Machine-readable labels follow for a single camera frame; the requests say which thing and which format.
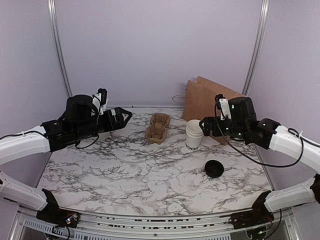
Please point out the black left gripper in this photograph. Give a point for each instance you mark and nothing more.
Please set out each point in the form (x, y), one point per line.
(110, 124)

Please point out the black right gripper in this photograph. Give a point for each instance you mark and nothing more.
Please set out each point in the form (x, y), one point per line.
(207, 129)

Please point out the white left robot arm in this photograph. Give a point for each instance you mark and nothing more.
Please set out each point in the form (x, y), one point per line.
(27, 143)

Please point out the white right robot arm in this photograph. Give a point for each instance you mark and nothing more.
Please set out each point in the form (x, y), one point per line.
(291, 143)

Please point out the white utensil holder cup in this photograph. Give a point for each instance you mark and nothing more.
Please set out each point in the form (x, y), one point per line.
(117, 133)

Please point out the brown paper bag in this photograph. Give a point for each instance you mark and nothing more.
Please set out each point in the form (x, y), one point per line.
(200, 100)

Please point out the cardboard cup carrier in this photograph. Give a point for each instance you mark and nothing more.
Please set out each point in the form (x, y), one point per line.
(158, 130)

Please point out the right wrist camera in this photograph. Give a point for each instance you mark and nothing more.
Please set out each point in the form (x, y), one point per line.
(222, 104)

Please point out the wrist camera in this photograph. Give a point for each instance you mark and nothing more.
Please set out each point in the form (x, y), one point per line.
(222, 104)
(100, 99)

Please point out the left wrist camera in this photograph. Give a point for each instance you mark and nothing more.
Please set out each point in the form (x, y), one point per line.
(100, 99)

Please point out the aluminium front rail frame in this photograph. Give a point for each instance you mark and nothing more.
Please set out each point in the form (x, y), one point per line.
(101, 226)

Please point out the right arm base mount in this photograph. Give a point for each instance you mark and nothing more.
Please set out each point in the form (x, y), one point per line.
(256, 216)

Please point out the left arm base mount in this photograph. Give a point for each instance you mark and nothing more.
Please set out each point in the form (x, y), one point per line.
(53, 214)

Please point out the right aluminium corner post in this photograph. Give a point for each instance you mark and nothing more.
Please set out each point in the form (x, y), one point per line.
(260, 33)

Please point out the aluminium corner post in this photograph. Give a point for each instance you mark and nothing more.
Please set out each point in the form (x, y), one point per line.
(260, 33)
(58, 46)

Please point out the left aluminium corner post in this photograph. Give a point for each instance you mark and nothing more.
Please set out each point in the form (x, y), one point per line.
(58, 46)

